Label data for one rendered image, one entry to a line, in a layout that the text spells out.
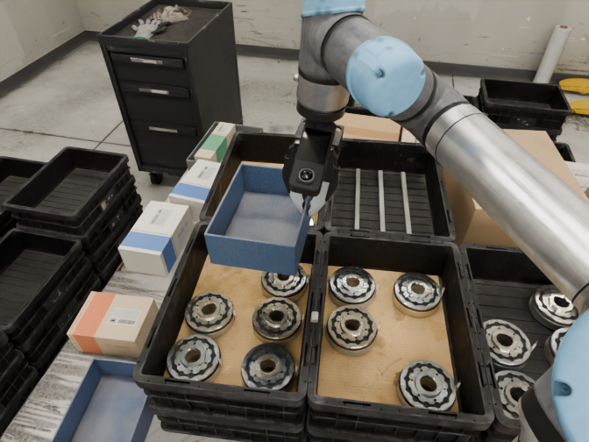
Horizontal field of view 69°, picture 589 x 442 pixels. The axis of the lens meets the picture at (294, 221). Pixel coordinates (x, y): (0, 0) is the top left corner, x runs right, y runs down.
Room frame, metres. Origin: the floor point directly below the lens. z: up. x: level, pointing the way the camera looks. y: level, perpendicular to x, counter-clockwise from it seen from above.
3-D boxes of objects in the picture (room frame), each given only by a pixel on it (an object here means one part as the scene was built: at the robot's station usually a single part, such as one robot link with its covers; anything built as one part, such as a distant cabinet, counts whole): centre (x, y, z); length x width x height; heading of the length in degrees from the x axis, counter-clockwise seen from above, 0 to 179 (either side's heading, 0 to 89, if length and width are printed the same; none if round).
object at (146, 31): (2.15, 0.72, 0.88); 0.25 x 0.19 x 0.03; 167
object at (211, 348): (0.42, 0.20, 0.86); 0.10 x 0.10 x 0.01
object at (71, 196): (1.33, 0.88, 0.37); 0.40 x 0.30 x 0.45; 167
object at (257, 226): (0.56, 0.05, 1.10); 0.20 x 0.15 x 0.07; 168
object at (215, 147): (1.34, 0.29, 0.73); 0.24 x 0.06 x 0.06; 165
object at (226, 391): (0.52, 0.11, 0.92); 0.40 x 0.30 x 0.02; 173
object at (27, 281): (0.94, 0.98, 0.31); 0.40 x 0.30 x 0.34; 167
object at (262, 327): (0.51, 0.04, 0.86); 0.10 x 0.10 x 0.01
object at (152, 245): (0.86, 0.39, 0.74); 0.20 x 0.12 x 0.09; 168
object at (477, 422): (0.48, -0.19, 0.92); 0.40 x 0.30 x 0.02; 173
